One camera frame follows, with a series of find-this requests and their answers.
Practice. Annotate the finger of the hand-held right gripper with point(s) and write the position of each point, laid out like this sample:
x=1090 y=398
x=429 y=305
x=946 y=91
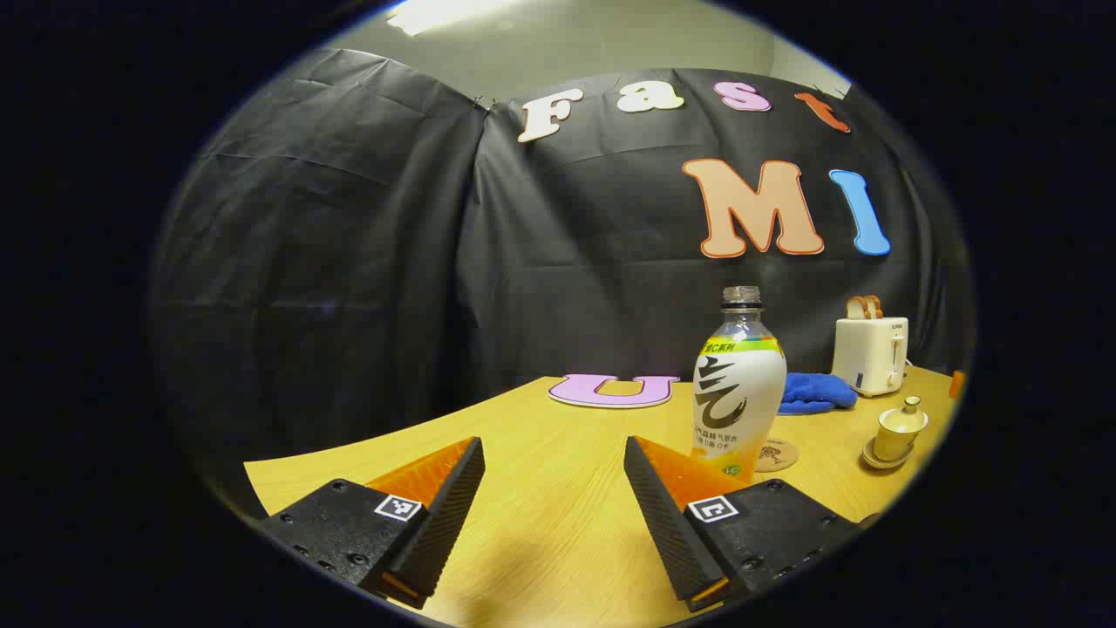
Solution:
x=957 y=385

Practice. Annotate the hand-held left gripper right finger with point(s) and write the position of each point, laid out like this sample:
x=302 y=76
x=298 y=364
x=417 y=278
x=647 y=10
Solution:
x=663 y=515

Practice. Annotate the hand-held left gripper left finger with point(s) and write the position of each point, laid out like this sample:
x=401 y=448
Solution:
x=449 y=515

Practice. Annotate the cream teacup lid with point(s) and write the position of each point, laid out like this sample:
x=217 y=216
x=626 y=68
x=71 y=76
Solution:
x=907 y=417

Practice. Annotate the cream teacup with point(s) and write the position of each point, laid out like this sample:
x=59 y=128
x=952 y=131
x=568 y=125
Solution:
x=891 y=445

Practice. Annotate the round cork coaster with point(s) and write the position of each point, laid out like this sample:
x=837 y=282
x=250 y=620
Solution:
x=780 y=455

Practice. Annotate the white label water bottle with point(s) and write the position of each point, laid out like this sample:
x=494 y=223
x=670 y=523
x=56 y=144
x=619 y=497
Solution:
x=741 y=384

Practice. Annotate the cream toaster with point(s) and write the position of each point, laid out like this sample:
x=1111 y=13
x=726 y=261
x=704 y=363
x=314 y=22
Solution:
x=867 y=353

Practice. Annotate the cream saucer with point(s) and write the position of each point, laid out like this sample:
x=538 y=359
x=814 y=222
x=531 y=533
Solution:
x=872 y=459

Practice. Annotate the bread slice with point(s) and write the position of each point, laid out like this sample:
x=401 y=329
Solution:
x=856 y=308
x=875 y=306

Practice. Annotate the blue towel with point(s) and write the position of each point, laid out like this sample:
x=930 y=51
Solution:
x=815 y=392

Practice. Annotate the pink paper cutout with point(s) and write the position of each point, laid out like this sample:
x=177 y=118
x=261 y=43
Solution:
x=567 y=390

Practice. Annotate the black backdrop cloth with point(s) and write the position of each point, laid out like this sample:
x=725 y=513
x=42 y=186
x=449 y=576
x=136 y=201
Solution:
x=349 y=262

